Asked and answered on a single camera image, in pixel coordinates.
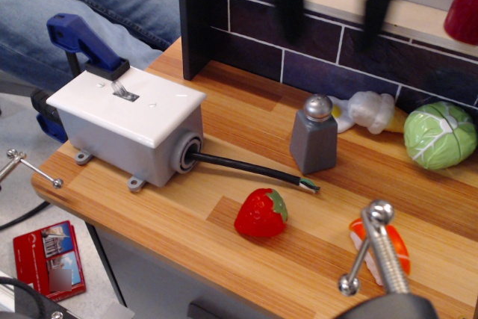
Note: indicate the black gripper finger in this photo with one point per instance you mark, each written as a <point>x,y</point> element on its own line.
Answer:
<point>374,17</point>
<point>291,18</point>

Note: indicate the clear toggle switch lever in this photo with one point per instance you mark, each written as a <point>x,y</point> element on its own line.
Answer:
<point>120,91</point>

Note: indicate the dark shelf with brick backsplash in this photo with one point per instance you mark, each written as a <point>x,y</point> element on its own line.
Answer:
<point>413,59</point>

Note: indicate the white toy garlic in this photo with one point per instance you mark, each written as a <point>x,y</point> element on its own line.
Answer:
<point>373,111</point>

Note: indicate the toy fried egg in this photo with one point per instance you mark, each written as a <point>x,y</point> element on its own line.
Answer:
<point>340,112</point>

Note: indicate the yellow toy food piece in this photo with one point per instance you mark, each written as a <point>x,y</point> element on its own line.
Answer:
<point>397,122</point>

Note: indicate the grey salt shaker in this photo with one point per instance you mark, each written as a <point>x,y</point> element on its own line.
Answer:
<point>314,137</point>

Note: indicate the green toy cabbage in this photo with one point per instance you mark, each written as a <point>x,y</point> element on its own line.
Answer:
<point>439,135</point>

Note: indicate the person's legs in jeans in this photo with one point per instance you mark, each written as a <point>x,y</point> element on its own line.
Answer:
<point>138,30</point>

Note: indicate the metal clamp screw right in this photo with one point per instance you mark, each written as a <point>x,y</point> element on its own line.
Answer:
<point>375,218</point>

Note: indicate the red toy strawberry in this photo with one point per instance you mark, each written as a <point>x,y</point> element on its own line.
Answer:
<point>263,214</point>

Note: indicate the blue bar clamp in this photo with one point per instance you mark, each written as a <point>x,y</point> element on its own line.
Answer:
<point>72,34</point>

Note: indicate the toy salmon sushi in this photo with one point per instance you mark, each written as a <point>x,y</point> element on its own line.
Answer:
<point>358,234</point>

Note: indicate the red card box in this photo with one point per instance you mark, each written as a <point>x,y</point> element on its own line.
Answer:
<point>48,260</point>

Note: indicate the black equipment bottom left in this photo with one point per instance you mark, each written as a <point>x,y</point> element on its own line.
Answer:
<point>19,300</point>

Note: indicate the grey electrical switch box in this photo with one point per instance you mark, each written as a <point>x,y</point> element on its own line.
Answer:
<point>148,138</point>

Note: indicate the grey cabinet with handle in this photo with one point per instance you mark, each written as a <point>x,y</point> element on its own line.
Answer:
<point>156,288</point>

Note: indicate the metal clamp handle left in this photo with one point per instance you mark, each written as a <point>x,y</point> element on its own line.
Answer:
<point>16,158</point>

